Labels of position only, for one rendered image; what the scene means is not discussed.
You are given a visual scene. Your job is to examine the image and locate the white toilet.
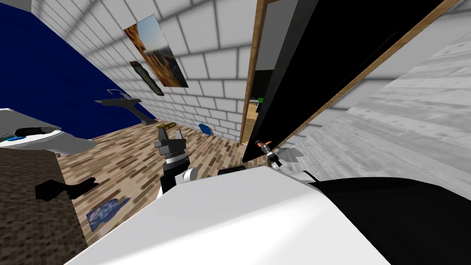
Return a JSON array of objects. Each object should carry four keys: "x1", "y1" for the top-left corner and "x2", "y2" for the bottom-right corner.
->
[{"x1": 0, "y1": 108, "x2": 98, "y2": 156}]

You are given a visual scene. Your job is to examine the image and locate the blue patterned cloth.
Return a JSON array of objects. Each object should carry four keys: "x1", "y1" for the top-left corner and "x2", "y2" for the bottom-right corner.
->
[{"x1": 86, "y1": 197, "x2": 132, "y2": 232}]

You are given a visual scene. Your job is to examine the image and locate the dark green wall hanging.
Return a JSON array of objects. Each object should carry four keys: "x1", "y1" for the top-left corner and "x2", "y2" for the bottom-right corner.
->
[{"x1": 128, "y1": 60, "x2": 166, "y2": 97}]

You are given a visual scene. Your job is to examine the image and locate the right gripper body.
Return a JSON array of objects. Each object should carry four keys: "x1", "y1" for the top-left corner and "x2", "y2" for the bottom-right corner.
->
[{"x1": 275, "y1": 146, "x2": 305, "y2": 164}]

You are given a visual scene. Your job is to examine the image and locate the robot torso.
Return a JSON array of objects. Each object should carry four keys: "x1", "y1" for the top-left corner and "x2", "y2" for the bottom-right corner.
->
[{"x1": 65, "y1": 165, "x2": 391, "y2": 265}]

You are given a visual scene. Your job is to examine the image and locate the black angular object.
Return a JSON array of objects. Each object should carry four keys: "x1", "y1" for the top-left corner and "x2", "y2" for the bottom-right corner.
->
[{"x1": 34, "y1": 177, "x2": 99, "y2": 202}]

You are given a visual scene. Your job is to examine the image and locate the brown speckled cabinet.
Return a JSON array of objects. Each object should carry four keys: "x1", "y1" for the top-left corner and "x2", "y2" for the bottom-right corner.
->
[{"x1": 0, "y1": 149, "x2": 90, "y2": 265}]

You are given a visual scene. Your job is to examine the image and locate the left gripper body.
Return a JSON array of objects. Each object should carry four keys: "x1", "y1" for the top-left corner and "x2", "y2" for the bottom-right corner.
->
[{"x1": 154, "y1": 138, "x2": 188, "y2": 159}]

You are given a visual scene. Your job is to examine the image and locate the black door leaf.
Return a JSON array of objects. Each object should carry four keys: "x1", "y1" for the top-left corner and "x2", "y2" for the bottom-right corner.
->
[{"x1": 241, "y1": 0, "x2": 447, "y2": 163}]

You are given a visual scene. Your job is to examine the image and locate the landscape picture on wall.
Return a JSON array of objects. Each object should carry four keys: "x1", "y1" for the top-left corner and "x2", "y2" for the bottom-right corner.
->
[{"x1": 123, "y1": 14, "x2": 190, "y2": 89}]

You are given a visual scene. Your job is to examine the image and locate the grey pedestal sink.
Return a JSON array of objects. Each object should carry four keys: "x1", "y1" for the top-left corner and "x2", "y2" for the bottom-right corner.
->
[{"x1": 94, "y1": 88, "x2": 159, "y2": 126}]

